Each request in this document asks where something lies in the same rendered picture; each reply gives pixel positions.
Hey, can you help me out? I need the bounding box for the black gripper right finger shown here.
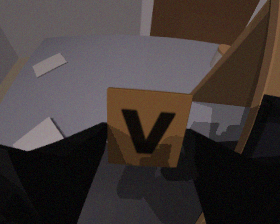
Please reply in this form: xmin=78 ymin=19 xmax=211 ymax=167
xmin=183 ymin=128 xmax=280 ymax=224

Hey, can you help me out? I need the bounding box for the brown letter tile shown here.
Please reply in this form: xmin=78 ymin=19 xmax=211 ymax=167
xmin=107 ymin=87 xmax=193 ymax=168

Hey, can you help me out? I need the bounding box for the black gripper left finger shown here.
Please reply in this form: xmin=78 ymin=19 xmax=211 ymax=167
xmin=0 ymin=123 xmax=107 ymax=224

